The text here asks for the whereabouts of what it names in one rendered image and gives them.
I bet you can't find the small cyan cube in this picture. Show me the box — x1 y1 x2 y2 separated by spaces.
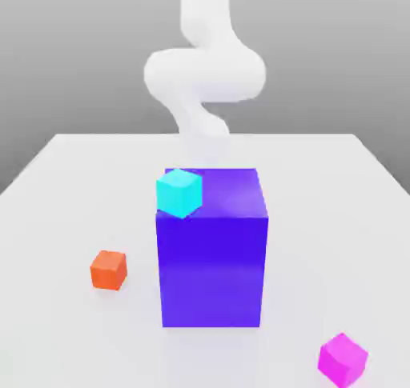
155 167 203 220

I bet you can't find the small orange cube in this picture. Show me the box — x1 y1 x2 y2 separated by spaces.
89 250 128 292

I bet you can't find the small magenta cube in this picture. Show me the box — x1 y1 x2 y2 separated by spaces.
317 332 369 388

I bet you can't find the large blue box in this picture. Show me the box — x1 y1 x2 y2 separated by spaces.
155 167 269 329

